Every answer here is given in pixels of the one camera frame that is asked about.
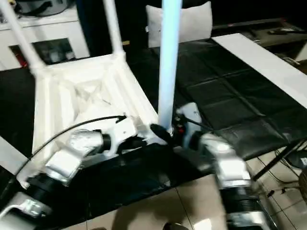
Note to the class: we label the white plastic table top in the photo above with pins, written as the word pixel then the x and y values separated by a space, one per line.
pixel 72 95

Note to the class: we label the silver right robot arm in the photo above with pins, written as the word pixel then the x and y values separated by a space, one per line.
pixel 227 163

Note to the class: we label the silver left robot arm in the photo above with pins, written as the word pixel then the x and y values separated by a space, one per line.
pixel 67 158

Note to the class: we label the black padded mat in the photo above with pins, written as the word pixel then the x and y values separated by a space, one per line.
pixel 227 83

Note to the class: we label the black stand leg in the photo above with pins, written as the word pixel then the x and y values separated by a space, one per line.
pixel 278 160

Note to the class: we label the grey pillow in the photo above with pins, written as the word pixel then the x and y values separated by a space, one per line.
pixel 194 24

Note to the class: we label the white flat board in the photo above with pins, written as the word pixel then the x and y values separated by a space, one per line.
pixel 263 60

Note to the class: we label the grey device with white label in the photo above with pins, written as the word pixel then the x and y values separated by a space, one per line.
pixel 299 159

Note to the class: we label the black bar with red light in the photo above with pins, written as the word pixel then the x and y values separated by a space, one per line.
pixel 251 23

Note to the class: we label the brown round basket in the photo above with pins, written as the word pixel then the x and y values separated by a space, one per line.
pixel 304 182

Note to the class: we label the white cabinet with glass doors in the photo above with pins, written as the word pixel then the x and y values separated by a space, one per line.
pixel 48 31

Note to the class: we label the black remote control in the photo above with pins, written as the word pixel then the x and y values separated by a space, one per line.
pixel 285 30

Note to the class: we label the dark round object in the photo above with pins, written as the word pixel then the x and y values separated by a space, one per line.
pixel 48 7

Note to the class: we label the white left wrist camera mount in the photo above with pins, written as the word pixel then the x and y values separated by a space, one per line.
pixel 122 130

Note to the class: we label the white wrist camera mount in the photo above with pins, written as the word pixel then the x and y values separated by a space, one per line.
pixel 122 130
pixel 190 111

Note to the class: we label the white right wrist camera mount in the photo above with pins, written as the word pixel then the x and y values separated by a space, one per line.
pixel 190 111

